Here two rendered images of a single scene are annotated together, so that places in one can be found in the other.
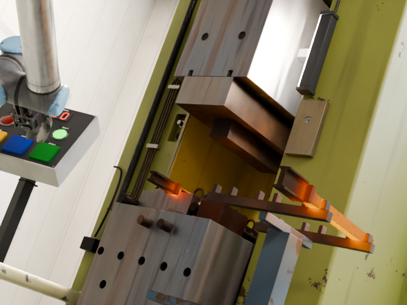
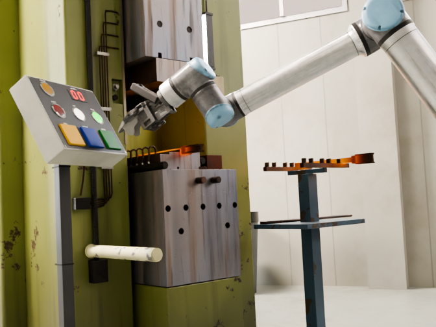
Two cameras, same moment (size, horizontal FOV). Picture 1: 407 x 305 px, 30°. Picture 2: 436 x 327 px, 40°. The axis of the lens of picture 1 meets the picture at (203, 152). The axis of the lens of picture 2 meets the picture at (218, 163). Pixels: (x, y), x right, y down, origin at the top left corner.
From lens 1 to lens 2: 302 cm
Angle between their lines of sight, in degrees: 83
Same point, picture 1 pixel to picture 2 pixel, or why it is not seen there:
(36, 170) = (109, 158)
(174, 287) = (230, 216)
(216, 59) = (176, 46)
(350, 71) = (224, 57)
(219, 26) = (168, 17)
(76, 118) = (87, 97)
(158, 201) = (176, 160)
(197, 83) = (169, 65)
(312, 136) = not seen: hidden behind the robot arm
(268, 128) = not seen: hidden behind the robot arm
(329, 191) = (237, 134)
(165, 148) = (113, 109)
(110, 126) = not seen: outside the picture
